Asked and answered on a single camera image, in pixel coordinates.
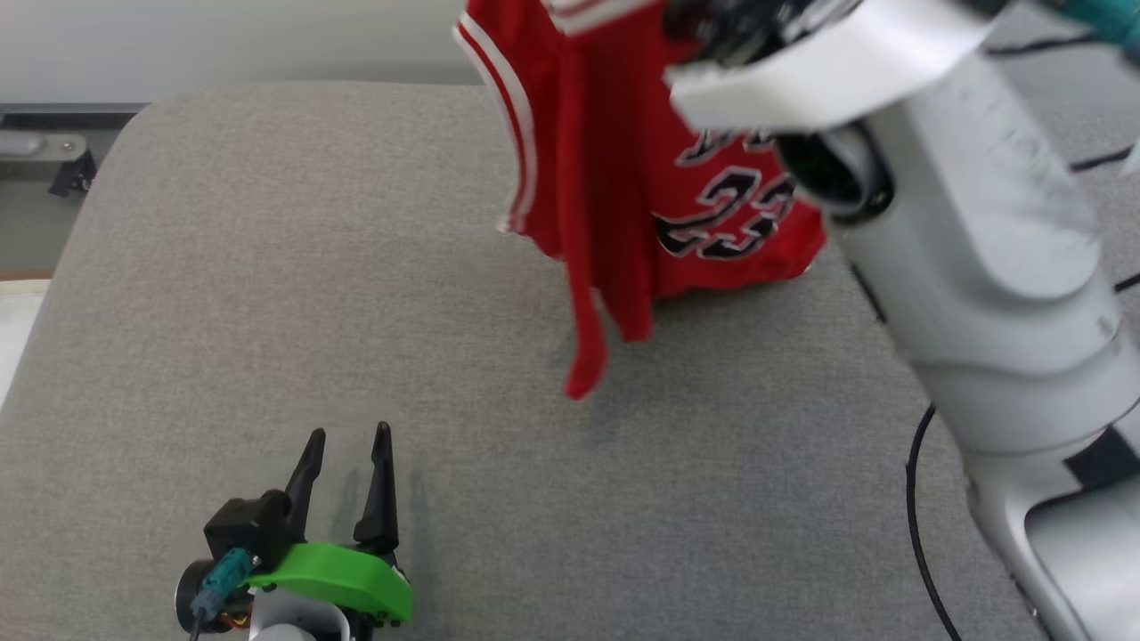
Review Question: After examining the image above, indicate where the right gripper teal plug cable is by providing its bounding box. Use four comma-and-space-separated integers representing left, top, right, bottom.
1051, 0, 1140, 50

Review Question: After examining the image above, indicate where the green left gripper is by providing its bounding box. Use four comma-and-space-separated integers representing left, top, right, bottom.
175, 422, 413, 635

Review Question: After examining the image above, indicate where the red Bulls 23 garment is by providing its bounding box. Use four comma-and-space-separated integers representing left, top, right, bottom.
452, 0, 827, 402

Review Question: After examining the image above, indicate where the dark furniture caster foot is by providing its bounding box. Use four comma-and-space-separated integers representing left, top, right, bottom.
49, 150, 98, 199

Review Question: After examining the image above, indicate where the left gripper teal plug cable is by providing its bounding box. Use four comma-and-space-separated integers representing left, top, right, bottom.
190, 549, 256, 641

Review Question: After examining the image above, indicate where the grey metal bar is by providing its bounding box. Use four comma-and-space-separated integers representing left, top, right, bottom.
0, 132, 87, 164

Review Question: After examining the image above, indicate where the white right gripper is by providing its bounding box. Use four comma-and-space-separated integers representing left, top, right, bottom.
664, 0, 1007, 134

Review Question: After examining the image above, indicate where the gripper teal plug cable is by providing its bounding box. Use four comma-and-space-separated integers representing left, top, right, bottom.
190, 549, 256, 641
1051, 0, 1140, 50

